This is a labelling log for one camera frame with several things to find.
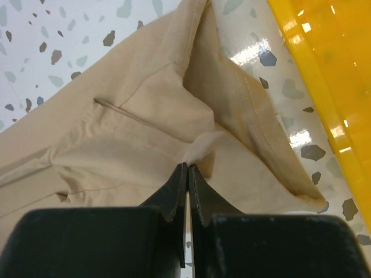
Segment yellow plastic tray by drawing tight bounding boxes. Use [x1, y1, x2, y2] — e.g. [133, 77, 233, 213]
[269, 0, 370, 224]

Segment beige t-shirt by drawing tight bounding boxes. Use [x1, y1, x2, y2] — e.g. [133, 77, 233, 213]
[1, 1, 326, 244]

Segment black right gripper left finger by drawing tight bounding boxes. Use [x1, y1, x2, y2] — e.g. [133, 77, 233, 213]
[1, 163, 188, 277]

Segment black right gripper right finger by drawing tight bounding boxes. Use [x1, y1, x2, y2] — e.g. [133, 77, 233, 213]
[188, 166, 370, 277]

